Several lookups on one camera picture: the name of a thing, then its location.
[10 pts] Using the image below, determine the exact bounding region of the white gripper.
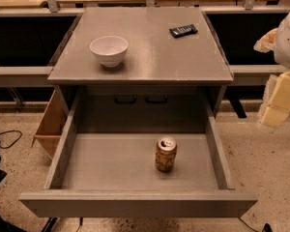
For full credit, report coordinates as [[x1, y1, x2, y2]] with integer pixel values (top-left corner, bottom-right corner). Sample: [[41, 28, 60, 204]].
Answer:
[[253, 13, 290, 128]]

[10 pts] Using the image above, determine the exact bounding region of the orange soda can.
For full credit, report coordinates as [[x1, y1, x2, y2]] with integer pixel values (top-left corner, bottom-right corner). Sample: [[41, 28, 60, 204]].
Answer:
[[155, 136, 177, 172]]

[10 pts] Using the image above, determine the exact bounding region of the grey cabinet with counter top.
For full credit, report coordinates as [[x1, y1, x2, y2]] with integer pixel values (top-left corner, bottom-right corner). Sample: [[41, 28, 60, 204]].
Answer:
[[50, 8, 232, 132]]

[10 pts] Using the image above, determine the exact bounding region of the open grey top drawer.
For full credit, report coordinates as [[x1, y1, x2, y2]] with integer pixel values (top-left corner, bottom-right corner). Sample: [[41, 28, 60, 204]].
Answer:
[[18, 86, 259, 219]]

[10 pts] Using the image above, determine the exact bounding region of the black snack bar wrapper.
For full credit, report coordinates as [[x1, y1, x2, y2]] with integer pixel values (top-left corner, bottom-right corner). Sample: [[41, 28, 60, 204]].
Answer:
[[169, 24, 198, 39]]

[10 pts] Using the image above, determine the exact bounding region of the white ceramic bowl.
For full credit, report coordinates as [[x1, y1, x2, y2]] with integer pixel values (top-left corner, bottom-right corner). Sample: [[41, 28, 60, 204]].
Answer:
[[90, 36, 129, 68]]

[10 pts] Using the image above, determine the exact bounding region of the black floor cable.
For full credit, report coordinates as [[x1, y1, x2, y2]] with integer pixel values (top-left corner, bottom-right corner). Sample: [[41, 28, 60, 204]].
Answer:
[[0, 116, 23, 150]]

